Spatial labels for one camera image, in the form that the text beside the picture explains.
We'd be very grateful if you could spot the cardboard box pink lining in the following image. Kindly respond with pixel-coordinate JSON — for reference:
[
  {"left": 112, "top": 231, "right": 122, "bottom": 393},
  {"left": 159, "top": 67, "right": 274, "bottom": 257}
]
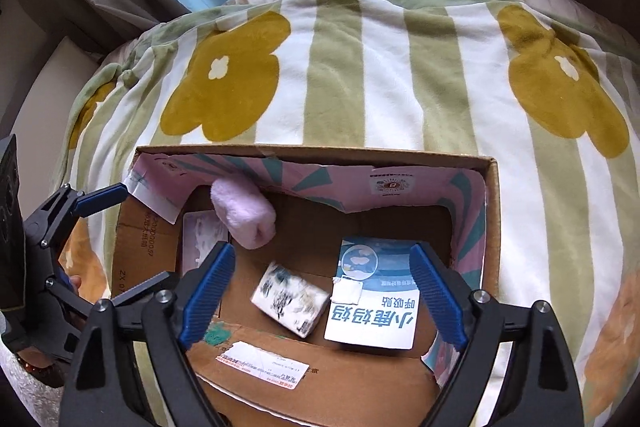
[{"left": 113, "top": 145, "right": 500, "bottom": 426}]

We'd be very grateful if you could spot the beaded bracelet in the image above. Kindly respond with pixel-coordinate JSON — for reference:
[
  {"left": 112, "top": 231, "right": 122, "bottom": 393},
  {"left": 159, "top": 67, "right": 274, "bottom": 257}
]
[{"left": 14, "top": 353, "right": 66, "bottom": 388}]

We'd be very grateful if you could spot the white blue patch box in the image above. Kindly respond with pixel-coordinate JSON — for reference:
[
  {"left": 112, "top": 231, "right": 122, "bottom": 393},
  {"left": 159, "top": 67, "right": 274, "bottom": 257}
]
[{"left": 324, "top": 236, "right": 420, "bottom": 350}]

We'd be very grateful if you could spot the pink towel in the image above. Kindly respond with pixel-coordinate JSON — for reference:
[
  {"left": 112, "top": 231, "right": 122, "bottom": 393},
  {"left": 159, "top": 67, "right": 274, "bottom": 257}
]
[{"left": 210, "top": 174, "right": 277, "bottom": 249}]

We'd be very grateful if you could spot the floral striped green blanket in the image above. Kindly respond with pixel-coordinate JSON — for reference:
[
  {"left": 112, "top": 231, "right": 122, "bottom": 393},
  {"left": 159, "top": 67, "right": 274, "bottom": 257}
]
[{"left": 55, "top": 0, "right": 639, "bottom": 426}]

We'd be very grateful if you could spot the clear floss pick box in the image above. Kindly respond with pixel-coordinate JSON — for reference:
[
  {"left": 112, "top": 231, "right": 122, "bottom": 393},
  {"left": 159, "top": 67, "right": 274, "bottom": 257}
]
[{"left": 180, "top": 210, "right": 229, "bottom": 275}]

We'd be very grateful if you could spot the person's left hand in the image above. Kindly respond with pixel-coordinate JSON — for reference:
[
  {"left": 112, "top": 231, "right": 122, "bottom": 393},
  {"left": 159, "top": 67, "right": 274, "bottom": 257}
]
[{"left": 70, "top": 275, "right": 81, "bottom": 294}]

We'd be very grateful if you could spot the white floral pattern box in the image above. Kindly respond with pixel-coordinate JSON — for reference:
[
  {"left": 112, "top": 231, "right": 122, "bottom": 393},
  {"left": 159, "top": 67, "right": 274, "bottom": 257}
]
[{"left": 250, "top": 262, "right": 330, "bottom": 338}]

